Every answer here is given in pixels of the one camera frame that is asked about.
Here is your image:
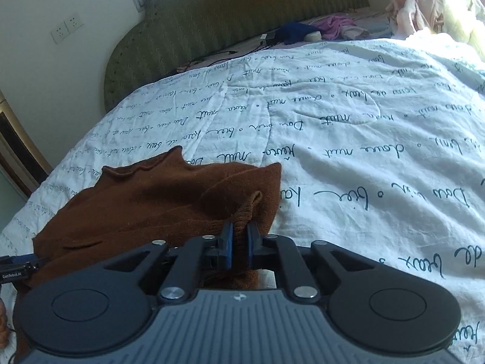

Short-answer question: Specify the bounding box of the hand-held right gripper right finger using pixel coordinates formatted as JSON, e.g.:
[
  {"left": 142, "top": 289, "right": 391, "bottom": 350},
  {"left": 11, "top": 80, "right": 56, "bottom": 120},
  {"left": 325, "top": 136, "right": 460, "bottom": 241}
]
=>
[{"left": 246, "top": 221, "right": 380, "bottom": 304}]

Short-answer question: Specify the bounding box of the green padded headboard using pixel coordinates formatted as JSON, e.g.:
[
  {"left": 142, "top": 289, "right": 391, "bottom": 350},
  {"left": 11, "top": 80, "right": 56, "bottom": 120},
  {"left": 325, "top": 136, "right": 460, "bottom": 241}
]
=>
[{"left": 103, "top": 0, "right": 371, "bottom": 112}]

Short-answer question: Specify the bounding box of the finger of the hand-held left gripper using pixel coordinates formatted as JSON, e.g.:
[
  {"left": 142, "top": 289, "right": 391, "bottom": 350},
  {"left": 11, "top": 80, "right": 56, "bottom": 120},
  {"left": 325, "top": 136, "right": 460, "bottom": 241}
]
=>
[{"left": 0, "top": 255, "right": 45, "bottom": 265}]

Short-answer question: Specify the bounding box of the pile of pale clothes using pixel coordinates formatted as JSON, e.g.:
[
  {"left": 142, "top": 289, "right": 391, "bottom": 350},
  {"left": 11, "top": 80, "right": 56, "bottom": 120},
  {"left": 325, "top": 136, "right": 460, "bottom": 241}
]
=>
[{"left": 386, "top": 0, "right": 485, "bottom": 61}]

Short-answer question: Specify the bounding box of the gold tower air conditioner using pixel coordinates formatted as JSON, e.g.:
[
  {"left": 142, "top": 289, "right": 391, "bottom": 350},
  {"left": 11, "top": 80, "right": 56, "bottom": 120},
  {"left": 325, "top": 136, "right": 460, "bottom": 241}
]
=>
[{"left": 0, "top": 90, "right": 53, "bottom": 198}]

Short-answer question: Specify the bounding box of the black cable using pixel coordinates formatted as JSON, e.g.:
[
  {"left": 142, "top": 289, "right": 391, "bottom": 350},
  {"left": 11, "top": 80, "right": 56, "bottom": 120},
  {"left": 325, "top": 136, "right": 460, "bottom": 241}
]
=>
[{"left": 176, "top": 39, "right": 278, "bottom": 72}]

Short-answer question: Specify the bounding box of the white script-printed quilt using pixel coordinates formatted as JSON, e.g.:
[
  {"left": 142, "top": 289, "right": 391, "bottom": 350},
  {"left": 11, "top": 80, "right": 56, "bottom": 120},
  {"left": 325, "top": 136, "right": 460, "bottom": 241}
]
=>
[{"left": 0, "top": 38, "right": 485, "bottom": 364}]

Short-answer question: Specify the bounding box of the person's left hand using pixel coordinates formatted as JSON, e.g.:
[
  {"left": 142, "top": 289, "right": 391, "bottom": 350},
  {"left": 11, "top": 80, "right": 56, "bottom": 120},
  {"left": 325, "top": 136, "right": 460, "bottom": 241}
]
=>
[{"left": 0, "top": 296, "right": 9, "bottom": 349}]

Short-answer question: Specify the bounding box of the dark blue cloth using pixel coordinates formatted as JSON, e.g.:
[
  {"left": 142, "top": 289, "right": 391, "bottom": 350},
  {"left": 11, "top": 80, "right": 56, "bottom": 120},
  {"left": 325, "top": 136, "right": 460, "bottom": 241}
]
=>
[{"left": 278, "top": 22, "right": 323, "bottom": 45}]

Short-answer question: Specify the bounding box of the beige cloth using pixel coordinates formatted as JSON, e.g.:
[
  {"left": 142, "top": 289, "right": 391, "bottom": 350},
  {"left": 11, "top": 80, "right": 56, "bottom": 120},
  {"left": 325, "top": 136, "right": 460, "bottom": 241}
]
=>
[{"left": 341, "top": 26, "right": 367, "bottom": 41}]

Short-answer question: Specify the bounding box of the grey patterned bed sheet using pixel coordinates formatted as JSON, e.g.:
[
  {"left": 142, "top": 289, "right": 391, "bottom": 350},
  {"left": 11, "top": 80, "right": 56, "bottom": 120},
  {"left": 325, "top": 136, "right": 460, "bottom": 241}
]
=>
[{"left": 176, "top": 8, "right": 395, "bottom": 75}]

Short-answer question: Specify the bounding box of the purple cloth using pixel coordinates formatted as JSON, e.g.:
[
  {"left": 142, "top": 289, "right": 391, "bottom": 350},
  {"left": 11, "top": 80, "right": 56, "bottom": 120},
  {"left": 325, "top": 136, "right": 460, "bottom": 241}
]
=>
[{"left": 314, "top": 15, "right": 359, "bottom": 41}]

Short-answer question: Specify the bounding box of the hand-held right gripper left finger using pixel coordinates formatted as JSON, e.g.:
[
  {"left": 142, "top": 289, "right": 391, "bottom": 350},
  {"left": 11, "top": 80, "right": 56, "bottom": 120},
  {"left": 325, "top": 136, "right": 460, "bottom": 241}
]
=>
[{"left": 102, "top": 222, "right": 235, "bottom": 304}]

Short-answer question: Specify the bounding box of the brown knit sweater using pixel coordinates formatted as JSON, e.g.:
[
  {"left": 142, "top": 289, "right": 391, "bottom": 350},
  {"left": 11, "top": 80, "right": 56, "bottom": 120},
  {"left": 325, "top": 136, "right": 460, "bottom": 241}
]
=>
[{"left": 28, "top": 146, "right": 283, "bottom": 297}]

